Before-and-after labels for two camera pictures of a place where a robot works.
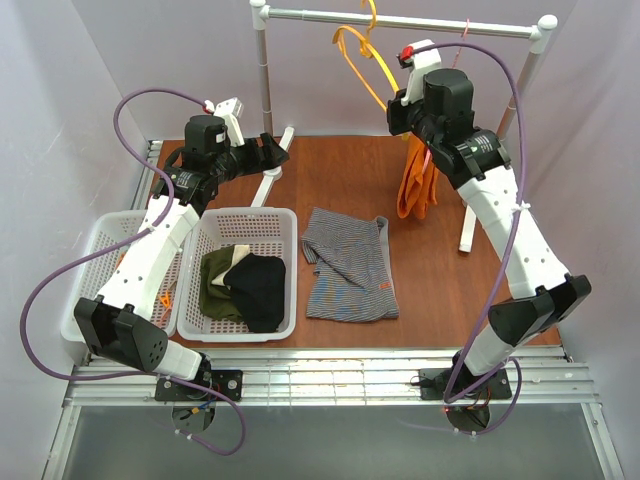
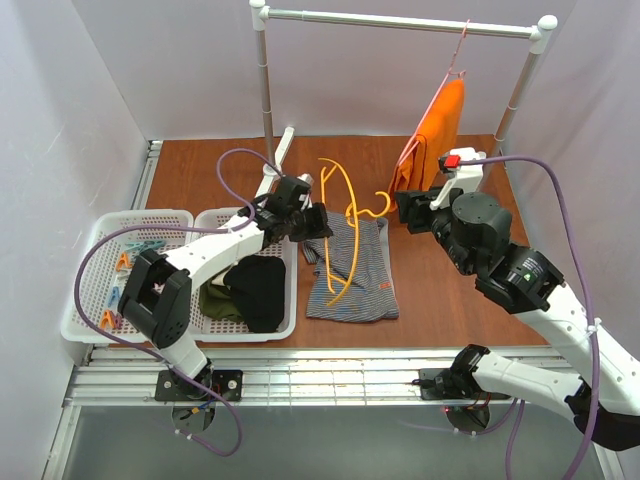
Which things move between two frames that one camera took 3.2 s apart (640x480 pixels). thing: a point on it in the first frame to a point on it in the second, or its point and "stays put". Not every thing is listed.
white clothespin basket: x=96 y=268 stays put
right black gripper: x=398 y=116 to x=413 y=211
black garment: x=258 y=286 stays put
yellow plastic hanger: x=367 y=50 to x=331 y=278
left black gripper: x=258 y=154 to x=316 y=221
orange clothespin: x=120 y=260 stays put
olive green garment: x=216 y=301 stays put
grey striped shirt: x=352 y=278 stays put
